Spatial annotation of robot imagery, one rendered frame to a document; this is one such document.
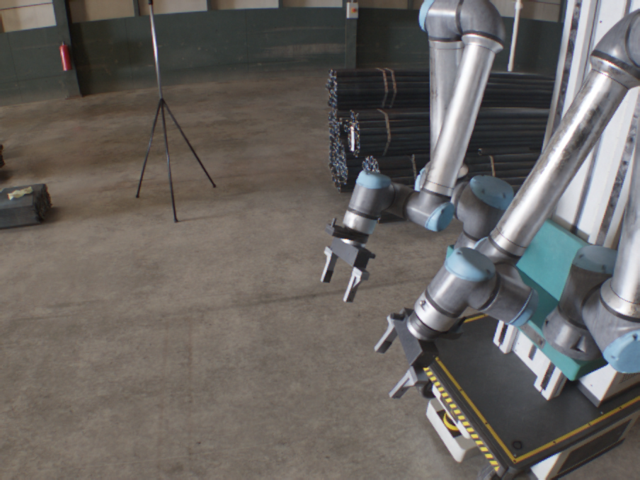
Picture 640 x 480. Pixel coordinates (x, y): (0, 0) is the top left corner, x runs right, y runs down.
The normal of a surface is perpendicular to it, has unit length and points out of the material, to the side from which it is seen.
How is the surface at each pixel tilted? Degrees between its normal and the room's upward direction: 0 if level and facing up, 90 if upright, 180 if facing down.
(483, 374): 0
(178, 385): 0
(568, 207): 90
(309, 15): 90
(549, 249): 90
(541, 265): 90
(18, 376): 0
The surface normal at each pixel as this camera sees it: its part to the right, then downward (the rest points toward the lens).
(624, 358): -0.08, 0.57
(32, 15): 0.22, 0.48
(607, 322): -0.93, 0.30
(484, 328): 0.00, -0.87
